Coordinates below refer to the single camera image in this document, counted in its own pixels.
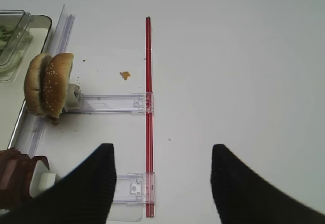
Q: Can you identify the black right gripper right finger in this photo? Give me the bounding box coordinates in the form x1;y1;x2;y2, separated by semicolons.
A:
210;144;324;223

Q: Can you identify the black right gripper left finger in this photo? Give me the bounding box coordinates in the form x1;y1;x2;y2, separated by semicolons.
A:
1;143;117;223

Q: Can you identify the white pusher block meat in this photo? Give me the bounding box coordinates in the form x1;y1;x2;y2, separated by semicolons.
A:
29;161;60;198

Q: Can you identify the dark red meat patty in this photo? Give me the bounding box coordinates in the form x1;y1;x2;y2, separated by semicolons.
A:
21;155;50;201

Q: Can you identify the brown bread crumb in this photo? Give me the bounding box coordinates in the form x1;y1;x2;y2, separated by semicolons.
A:
120;71;131;80

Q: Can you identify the green lettuce in box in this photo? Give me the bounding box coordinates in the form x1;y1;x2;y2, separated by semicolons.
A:
0;25;14;53

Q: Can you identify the lower right clear crossbar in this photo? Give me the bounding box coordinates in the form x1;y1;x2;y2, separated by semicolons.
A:
113;172;155;205

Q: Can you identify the clear crossbar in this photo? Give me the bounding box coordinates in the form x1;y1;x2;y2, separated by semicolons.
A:
62;92;154;114
113;172;155;205

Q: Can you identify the bacon slice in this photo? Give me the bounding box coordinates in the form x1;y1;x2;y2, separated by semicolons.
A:
1;148;22;210

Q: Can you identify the white pusher block sesame bun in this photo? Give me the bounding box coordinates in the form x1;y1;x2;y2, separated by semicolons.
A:
64;84;83;112

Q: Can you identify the right red strip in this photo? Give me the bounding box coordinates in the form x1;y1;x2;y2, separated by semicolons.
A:
145;16;154;218

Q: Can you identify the upper right clear crossbar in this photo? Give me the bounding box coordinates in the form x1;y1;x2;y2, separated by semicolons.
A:
62;92;154;114

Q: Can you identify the silver metal tray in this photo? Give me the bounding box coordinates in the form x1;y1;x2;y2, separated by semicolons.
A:
1;15;52;150

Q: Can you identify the sesame bun right half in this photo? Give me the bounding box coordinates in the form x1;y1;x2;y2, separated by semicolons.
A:
42;53;74;118

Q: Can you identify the sesame bun half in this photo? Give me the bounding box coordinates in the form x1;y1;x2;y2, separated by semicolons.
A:
24;53;52;117
42;53;74;118

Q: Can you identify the sesame bun left half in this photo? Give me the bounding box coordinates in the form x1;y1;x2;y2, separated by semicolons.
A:
24;53;52;117

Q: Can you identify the clear plastic salad box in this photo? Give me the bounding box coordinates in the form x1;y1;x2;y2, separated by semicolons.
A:
1;10;34;82

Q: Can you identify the right clear long rail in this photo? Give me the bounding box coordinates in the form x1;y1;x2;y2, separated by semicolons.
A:
24;7;75;156

